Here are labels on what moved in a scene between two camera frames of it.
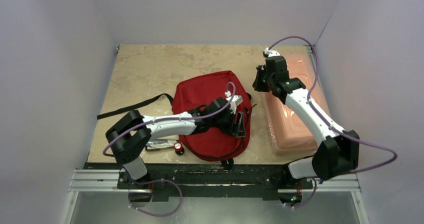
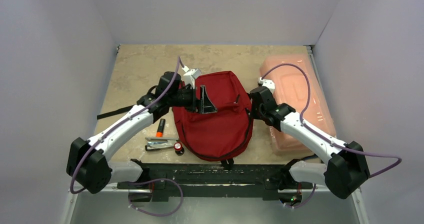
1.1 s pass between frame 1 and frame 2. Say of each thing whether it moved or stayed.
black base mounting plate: stayed
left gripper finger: moved
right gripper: moved
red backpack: stayed
